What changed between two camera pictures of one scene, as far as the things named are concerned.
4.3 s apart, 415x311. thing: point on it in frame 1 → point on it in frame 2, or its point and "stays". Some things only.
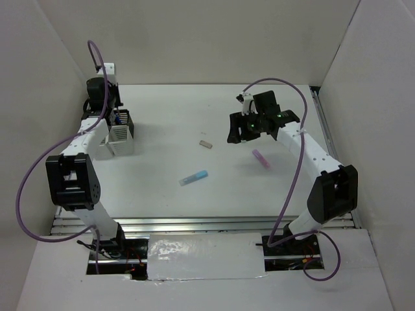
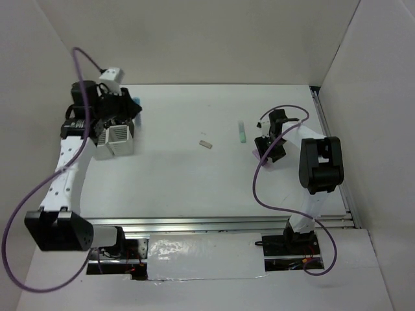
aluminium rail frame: x=65 y=224 stays
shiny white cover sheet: x=205 y=256 stays
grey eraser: x=206 y=144 stays
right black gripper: x=237 y=120 → x=260 y=143
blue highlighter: x=193 y=178 → x=139 y=118
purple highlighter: x=261 y=159 stays
